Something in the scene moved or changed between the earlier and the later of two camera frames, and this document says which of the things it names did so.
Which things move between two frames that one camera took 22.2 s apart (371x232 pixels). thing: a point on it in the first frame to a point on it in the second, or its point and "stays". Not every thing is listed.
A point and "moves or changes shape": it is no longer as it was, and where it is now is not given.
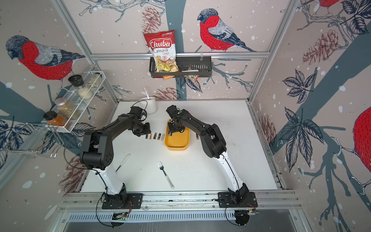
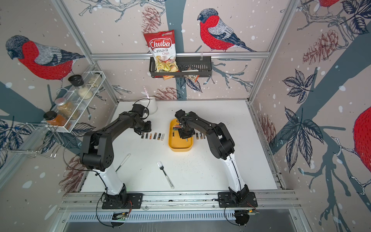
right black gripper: [170, 131] to [191, 133]
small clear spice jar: [95, 80] stays
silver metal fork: [161, 166] stays
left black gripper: [147, 131] stays
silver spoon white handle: [126, 158] stays
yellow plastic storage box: [178, 141] moves or changes shape
